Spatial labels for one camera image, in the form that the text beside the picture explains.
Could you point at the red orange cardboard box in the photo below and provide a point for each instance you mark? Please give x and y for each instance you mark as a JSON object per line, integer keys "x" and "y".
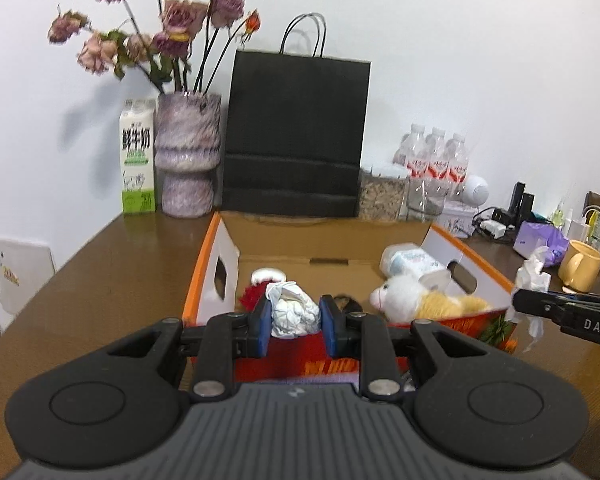
{"x": 300, "y": 245}

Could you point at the black upright device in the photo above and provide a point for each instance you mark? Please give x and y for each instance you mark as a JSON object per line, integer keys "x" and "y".
{"x": 522, "y": 202}

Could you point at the white round speaker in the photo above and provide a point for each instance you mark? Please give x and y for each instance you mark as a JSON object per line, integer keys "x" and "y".
{"x": 475, "y": 190}

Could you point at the white flat board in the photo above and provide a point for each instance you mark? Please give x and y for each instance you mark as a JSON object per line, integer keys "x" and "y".
{"x": 15, "y": 270}

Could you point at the white wet wipes canister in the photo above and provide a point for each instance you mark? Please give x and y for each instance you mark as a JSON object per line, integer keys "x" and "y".
{"x": 412, "y": 262}

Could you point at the white floral tin box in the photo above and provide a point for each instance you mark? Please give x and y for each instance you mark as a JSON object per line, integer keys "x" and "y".
{"x": 455, "y": 220}

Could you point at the empty glass jar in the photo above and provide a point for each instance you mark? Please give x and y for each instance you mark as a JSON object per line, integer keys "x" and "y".
{"x": 427, "y": 200}

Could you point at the black paper bag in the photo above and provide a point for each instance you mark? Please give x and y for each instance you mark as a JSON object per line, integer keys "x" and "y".
{"x": 295, "y": 135}

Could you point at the wooden desktop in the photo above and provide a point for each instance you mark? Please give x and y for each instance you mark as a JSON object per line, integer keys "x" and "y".
{"x": 105, "y": 285}

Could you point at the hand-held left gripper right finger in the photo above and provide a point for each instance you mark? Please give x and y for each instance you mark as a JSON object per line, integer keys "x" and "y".
{"x": 331, "y": 327}

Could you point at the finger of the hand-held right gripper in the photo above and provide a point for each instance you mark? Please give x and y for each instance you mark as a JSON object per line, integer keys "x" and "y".
{"x": 590, "y": 299}
{"x": 537, "y": 305}

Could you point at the purple tissue pack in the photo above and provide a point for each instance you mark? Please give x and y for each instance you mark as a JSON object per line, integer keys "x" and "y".
{"x": 540, "y": 240}

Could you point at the dried pink rose bouquet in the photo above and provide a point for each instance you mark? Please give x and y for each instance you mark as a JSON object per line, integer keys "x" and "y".
{"x": 175, "y": 20}

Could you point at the white tissue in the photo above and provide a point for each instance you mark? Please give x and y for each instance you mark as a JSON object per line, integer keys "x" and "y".
{"x": 532, "y": 272}

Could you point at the white paper ball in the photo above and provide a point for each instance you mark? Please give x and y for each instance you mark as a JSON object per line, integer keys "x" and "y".
{"x": 295, "y": 312}

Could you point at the white yellow plush toy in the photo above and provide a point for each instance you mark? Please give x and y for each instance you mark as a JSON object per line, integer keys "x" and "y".
{"x": 420, "y": 300}

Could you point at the yellow mug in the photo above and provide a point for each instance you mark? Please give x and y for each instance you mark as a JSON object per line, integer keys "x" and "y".
{"x": 582, "y": 267}

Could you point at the clear seed container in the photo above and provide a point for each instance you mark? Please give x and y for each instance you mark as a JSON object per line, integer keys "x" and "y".
{"x": 382, "y": 197}

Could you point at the white plastic lid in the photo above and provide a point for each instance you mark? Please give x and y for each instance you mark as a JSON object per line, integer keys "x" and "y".
{"x": 269, "y": 275}

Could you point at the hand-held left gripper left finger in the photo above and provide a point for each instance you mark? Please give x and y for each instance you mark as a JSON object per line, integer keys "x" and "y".
{"x": 262, "y": 327}

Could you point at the small spray bottle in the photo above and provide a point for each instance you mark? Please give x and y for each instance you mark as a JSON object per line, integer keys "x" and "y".
{"x": 559, "y": 215}

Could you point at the pink marbled vase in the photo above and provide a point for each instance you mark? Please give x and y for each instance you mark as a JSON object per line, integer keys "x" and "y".
{"x": 187, "y": 160}

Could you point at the clear water bottle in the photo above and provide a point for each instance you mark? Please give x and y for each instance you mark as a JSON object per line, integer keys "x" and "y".
{"x": 436, "y": 157}
{"x": 411, "y": 152}
{"x": 457, "y": 160}

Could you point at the red fabric rose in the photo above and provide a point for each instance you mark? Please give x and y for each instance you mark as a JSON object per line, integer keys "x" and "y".
{"x": 252, "y": 296}

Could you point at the white green milk carton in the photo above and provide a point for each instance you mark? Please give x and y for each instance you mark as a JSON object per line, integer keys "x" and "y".
{"x": 139, "y": 160}

